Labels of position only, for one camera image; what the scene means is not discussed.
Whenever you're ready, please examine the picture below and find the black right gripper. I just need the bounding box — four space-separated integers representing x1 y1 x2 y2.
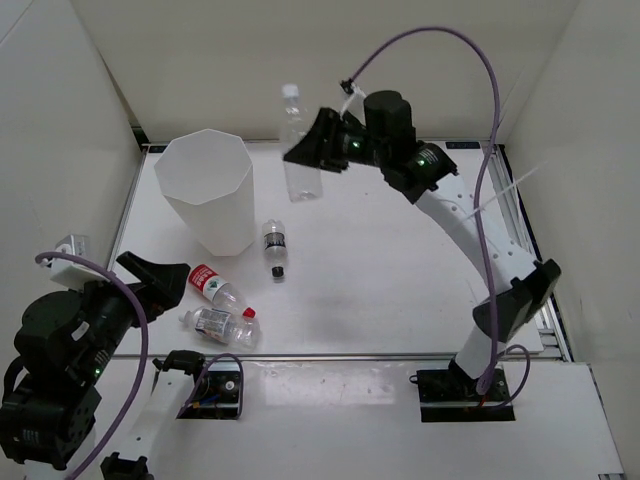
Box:
282 109 387 175

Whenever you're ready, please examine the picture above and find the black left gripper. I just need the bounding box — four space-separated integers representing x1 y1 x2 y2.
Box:
71 249 189 380

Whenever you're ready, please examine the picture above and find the clear unlabelled plastic bottle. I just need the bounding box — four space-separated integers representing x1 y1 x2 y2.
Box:
280 83 323 202

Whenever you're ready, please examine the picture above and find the black label plastic bottle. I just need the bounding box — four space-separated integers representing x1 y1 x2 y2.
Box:
262 219 288 281

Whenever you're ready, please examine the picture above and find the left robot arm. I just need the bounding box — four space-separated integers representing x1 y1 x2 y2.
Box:
1 251 190 479

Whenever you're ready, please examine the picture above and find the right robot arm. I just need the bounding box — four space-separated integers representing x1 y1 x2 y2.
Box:
283 90 561 400

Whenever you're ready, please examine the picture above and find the white octagonal bin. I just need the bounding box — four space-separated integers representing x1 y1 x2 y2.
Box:
154 129 256 257

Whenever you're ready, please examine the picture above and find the red label plastic bottle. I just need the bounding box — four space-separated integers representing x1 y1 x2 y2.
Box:
188 264 256 320

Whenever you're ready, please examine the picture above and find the white cap crushed bottle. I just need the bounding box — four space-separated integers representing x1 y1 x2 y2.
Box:
179 307 261 351

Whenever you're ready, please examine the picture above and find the blue label sticker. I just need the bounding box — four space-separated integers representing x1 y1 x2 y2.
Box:
445 141 481 150

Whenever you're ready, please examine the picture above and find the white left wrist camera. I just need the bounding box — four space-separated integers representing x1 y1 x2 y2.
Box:
41 234 108 291

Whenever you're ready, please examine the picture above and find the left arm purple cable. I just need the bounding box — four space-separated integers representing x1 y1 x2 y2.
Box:
35 252 244 480

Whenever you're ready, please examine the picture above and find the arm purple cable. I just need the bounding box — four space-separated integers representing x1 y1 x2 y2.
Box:
35 252 244 480
339 26 532 407

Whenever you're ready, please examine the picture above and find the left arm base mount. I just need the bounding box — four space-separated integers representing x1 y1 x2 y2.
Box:
178 361 244 420

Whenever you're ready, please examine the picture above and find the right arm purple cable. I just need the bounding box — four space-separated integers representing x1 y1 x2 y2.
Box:
339 26 532 407

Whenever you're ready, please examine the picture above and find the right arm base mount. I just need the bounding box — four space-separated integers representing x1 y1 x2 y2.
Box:
409 368 516 423

